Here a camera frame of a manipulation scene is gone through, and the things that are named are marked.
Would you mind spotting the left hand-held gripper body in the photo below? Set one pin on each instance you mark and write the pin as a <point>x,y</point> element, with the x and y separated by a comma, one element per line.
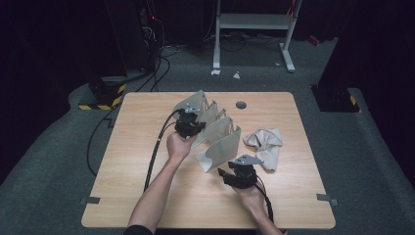
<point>187,125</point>

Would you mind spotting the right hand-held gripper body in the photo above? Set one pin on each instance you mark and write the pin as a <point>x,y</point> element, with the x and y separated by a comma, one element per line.
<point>244,176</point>

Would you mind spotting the expandable grey metal bookend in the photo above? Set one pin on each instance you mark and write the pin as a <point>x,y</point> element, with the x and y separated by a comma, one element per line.
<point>221,147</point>

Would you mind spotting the light grey cloth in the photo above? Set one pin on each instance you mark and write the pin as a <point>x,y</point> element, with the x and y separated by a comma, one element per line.
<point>266,147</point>

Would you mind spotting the person's left hand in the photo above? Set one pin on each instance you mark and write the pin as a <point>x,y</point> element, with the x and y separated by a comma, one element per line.
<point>177,147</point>

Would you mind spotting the person's right hand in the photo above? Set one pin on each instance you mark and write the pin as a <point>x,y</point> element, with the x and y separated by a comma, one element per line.
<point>253,199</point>

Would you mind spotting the grey round table grommet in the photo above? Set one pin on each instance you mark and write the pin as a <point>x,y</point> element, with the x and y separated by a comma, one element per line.
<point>241,105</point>

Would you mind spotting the white paper scrap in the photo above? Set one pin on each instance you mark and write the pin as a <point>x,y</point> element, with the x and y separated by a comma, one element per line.
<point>236,76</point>
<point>215,72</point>

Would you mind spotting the grey tape strip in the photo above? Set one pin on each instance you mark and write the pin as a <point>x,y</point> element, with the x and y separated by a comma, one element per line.
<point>324,197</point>
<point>91,200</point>

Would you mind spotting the black yellow-striped pillar base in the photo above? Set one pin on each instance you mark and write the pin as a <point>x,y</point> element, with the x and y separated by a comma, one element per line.
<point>104,94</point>
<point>334,99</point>

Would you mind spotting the black sleeve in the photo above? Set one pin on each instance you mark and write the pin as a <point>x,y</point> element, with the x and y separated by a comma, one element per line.
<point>137,231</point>

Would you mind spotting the small red object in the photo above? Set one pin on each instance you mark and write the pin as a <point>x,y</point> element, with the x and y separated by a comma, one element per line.
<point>314,40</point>

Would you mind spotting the white metal stand frame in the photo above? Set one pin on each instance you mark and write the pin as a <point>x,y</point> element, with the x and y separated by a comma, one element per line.
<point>251,21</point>

